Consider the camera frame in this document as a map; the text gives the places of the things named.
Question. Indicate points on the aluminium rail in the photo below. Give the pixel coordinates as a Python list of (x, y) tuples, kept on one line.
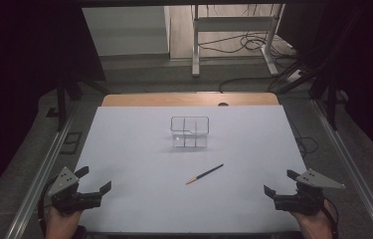
[(356, 172), (38, 186)]

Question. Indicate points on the black metal stand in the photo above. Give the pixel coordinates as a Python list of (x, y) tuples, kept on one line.
[(331, 106), (62, 106)]

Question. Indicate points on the clear plastic organizer box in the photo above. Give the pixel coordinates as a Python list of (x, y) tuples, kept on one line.
[(189, 139)]

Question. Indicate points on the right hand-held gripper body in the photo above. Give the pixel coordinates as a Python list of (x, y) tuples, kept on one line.
[(298, 200)]

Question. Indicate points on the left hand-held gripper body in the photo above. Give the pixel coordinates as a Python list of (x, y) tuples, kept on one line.
[(68, 199)]

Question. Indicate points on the person's left hand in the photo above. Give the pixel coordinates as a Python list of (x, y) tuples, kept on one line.
[(60, 225)]

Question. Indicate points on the white cabinet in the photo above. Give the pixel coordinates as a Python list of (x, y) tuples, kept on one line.
[(124, 30)]

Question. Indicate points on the white power strip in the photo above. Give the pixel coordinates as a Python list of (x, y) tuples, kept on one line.
[(295, 76)]

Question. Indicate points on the person's right hand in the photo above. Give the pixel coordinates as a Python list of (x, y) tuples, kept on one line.
[(316, 225)]

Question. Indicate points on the white metal desk frame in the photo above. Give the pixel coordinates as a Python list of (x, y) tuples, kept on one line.
[(195, 49)]

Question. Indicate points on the white table sheet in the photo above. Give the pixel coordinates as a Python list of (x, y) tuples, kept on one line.
[(240, 149)]

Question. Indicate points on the black pen with orange tip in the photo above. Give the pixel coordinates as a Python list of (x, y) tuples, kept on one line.
[(204, 174)]

